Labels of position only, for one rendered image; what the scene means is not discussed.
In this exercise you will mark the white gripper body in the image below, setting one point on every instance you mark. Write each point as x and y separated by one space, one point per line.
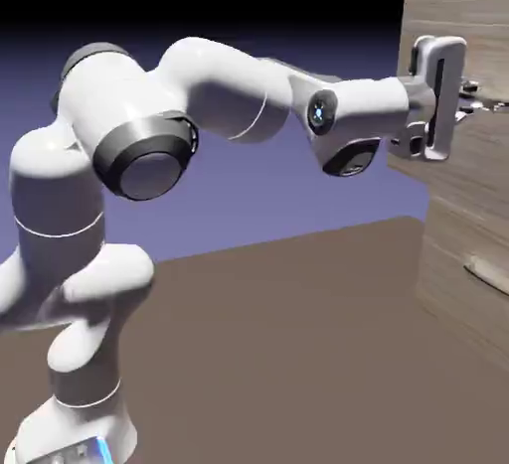
451 74

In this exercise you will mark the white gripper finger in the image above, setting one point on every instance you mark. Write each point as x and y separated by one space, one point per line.
464 112
469 85

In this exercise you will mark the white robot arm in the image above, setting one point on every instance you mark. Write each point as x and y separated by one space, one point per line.
119 98

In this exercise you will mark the light wood cabinet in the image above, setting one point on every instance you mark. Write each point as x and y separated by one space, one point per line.
457 213

